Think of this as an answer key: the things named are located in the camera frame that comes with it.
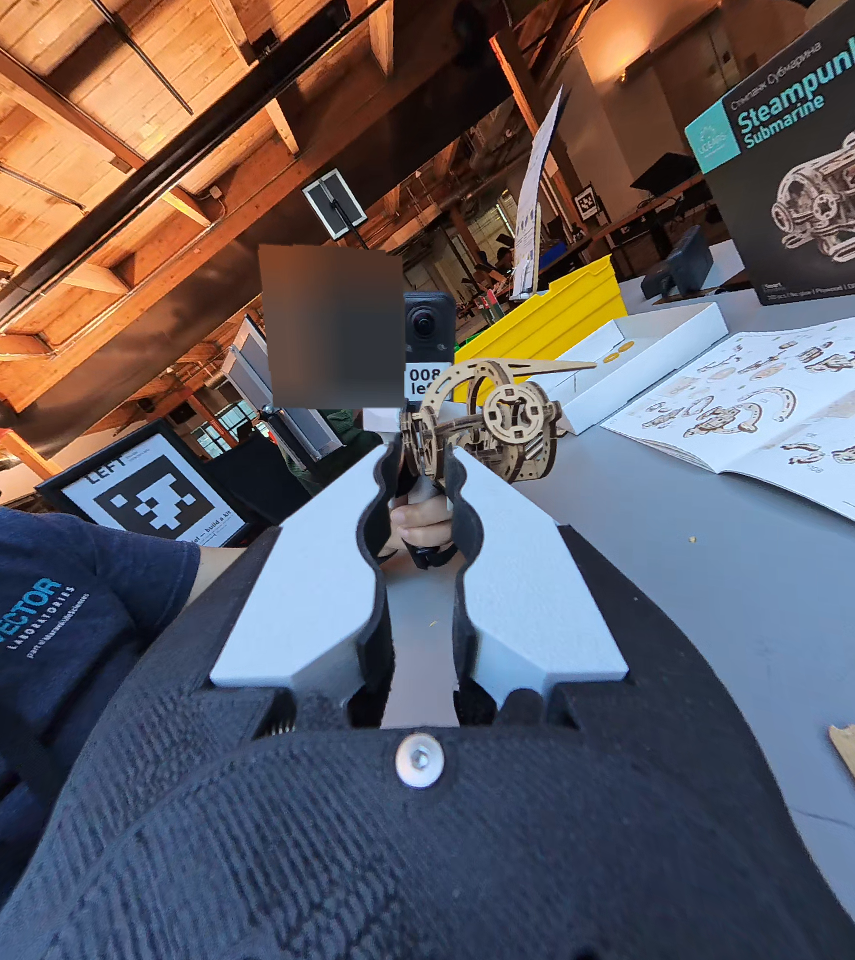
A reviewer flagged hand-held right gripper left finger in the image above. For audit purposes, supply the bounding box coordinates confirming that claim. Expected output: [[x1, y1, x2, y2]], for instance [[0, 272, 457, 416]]
[[208, 442, 397, 727]]

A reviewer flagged person's left hand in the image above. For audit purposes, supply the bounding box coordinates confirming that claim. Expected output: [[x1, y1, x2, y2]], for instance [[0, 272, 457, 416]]
[[390, 498, 459, 560]]

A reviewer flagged person's left forearm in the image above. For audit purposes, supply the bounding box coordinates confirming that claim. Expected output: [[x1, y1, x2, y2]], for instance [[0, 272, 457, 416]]
[[198, 543, 267, 601]]

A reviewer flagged white cardboard tray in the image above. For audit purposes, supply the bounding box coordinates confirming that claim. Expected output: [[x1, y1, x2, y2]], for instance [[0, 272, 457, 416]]
[[547, 301, 730, 436]]

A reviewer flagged light panel on stand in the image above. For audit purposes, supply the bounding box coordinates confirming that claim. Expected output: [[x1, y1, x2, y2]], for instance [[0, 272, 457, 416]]
[[301, 168, 369, 243]]

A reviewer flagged black square panel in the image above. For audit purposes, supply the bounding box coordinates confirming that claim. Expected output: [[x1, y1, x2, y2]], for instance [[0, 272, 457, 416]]
[[631, 152, 701, 195]]

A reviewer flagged framed marker sign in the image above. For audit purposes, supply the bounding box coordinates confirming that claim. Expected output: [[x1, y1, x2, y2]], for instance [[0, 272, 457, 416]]
[[36, 420, 255, 550]]

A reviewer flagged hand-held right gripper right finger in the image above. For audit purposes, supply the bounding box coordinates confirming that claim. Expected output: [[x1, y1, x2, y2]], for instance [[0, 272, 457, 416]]
[[444, 447, 631, 727]]

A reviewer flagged background document stand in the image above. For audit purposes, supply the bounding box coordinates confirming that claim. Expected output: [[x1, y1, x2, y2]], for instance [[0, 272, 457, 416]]
[[510, 86, 567, 300]]

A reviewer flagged grey metal frame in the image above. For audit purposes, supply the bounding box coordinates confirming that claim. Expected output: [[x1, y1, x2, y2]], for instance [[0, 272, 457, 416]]
[[221, 315, 339, 462]]

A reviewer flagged black electronic device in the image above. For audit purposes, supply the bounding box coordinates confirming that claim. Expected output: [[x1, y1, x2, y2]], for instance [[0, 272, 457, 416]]
[[641, 225, 715, 301]]

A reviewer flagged yellow plastic bin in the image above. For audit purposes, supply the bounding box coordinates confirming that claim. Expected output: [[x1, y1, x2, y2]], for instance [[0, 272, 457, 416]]
[[463, 255, 630, 376]]

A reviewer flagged black model kit box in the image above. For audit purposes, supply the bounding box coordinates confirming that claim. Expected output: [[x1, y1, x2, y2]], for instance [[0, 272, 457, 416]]
[[684, 0, 855, 307]]

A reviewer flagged small wooden model assembly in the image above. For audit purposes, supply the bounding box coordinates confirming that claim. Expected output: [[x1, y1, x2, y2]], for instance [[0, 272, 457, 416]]
[[397, 358, 598, 500]]

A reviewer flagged open instruction booklet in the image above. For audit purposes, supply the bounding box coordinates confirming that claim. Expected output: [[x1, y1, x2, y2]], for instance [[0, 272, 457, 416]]
[[601, 313, 855, 549]]

